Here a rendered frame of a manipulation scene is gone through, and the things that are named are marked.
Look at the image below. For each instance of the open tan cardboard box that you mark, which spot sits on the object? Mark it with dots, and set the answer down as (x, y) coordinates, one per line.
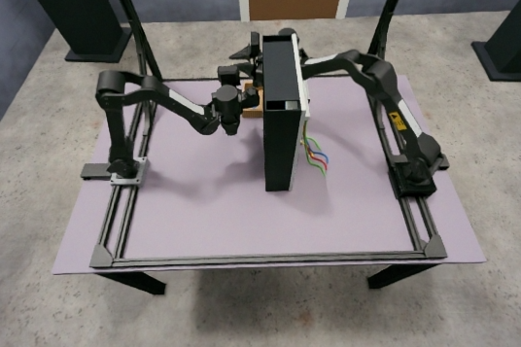
(253, 113)

